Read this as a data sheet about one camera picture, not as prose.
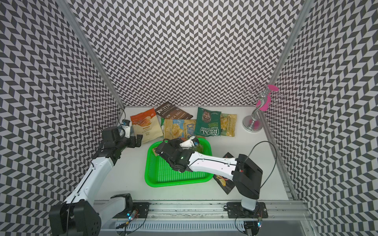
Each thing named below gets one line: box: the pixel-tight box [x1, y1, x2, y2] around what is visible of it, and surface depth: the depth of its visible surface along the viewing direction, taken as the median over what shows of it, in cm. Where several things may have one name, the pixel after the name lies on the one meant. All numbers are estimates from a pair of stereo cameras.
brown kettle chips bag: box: [155, 102, 194, 120], surface depth 114 cm
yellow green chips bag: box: [220, 113, 238, 138], surface depth 107 cm
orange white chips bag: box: [129, 107, 164, 144], surface depth 107 cm
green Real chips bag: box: [193, 107, 222, 137], surface depth 107 cm
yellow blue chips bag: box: [163, 118, 197, 140], surface depth 104 cm
